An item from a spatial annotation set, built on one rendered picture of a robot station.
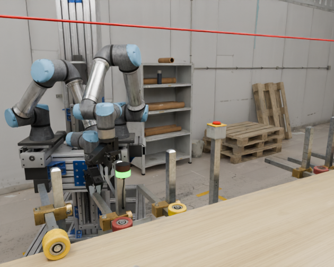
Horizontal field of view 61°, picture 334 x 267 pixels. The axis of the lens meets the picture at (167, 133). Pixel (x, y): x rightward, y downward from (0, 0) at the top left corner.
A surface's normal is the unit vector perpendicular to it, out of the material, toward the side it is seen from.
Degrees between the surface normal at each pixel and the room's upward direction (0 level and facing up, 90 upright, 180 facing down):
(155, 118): 90
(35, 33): 90
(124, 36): 90
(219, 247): 0
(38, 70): 85
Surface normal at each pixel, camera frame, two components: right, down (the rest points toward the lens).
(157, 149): 0.58, 0.18
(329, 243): 0.00, -0.97
